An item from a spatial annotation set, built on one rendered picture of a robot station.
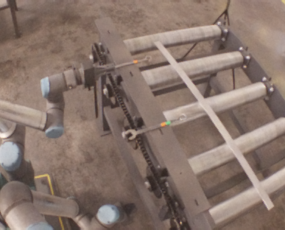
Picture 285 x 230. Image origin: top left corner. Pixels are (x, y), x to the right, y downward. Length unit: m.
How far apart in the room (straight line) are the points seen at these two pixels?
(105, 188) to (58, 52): 1.57
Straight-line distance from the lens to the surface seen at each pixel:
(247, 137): 1.69
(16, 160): 1.62
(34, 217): 0.88
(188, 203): 1.15
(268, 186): 1.61
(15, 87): 3.09
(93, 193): 2.39
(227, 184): 1.66
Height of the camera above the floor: 2.24
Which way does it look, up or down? 55 degrees down
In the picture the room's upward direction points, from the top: 7 degrees clockwise
